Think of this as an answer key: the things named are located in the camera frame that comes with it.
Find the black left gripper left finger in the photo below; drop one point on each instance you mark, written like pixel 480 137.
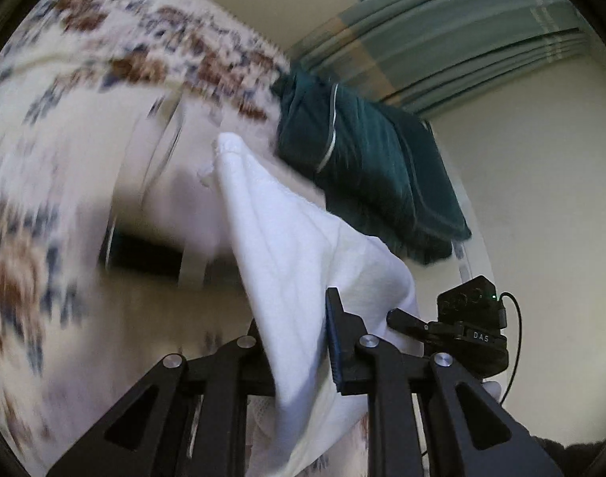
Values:
pixel 182 418

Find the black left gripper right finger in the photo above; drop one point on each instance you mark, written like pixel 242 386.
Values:
pixel 426 415

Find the white small garment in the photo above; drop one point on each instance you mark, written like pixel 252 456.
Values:
pixel 289 252

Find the dark green pillow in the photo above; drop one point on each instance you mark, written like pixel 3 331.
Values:
pixel 379 167

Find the floral bed blanket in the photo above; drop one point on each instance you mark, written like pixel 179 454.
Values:
pixel 97 95

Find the green striped curtain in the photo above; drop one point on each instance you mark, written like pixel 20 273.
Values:
pixel 427 55

